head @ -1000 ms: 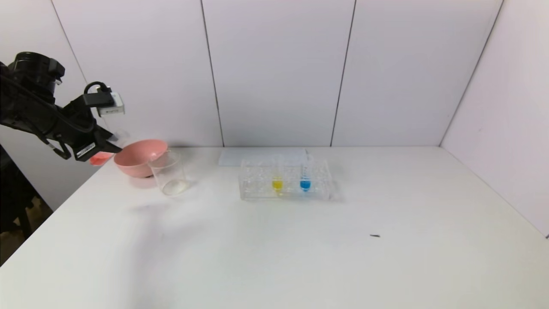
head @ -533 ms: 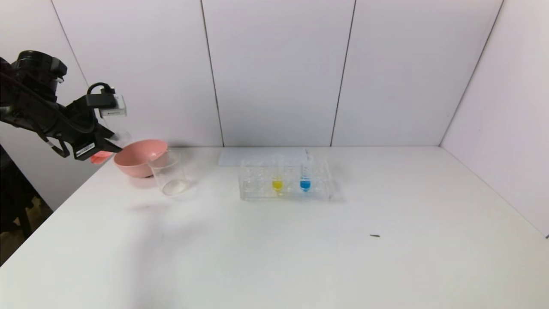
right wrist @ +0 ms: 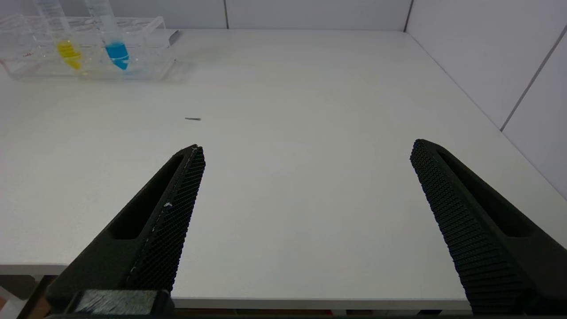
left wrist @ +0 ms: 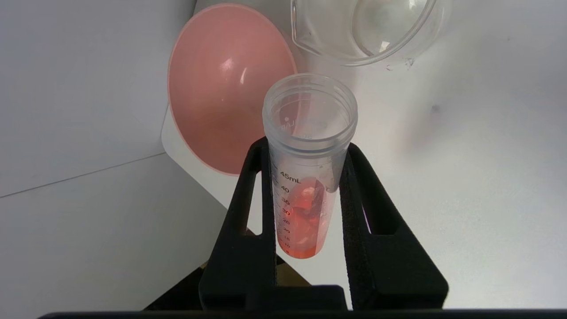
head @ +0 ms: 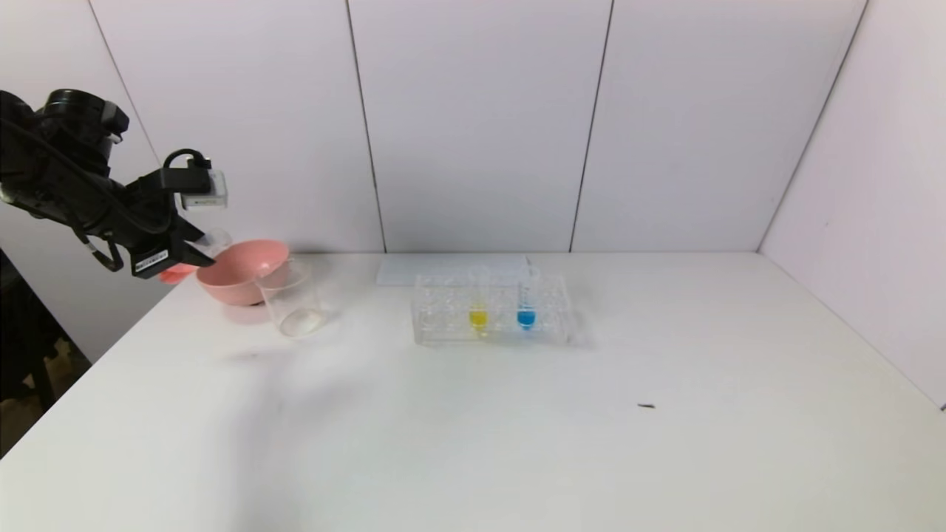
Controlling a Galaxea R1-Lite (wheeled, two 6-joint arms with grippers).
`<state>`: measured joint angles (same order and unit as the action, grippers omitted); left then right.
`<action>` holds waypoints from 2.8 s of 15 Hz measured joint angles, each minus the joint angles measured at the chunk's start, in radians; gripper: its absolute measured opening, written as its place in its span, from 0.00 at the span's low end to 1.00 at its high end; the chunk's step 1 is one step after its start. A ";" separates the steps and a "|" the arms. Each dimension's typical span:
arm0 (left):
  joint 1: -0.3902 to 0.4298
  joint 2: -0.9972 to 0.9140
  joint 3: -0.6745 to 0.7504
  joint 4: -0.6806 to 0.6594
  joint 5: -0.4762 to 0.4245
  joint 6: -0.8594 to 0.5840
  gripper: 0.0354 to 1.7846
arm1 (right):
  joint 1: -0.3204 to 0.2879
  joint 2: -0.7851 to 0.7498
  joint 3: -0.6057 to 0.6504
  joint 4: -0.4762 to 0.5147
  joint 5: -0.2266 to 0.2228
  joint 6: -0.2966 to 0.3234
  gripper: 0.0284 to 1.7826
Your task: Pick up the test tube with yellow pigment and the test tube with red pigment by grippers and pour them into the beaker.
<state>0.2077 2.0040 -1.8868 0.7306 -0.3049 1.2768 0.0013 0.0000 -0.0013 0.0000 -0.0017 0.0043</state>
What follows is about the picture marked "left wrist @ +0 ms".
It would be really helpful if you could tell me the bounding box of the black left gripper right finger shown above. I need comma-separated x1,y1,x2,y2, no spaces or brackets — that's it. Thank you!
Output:
338,143,449,310

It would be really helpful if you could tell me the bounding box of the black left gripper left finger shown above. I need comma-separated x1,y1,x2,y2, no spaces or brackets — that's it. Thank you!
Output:
199,136,279,311

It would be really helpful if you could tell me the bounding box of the test tube with red liquid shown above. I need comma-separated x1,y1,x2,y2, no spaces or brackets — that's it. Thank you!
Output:
262,73,359,260

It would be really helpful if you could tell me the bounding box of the clear plastic beaker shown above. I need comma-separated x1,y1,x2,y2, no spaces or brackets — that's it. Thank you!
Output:
290,0,453,67

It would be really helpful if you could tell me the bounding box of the pink bowl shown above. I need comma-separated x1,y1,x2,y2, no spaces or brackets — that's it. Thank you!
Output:
167,4,299,177

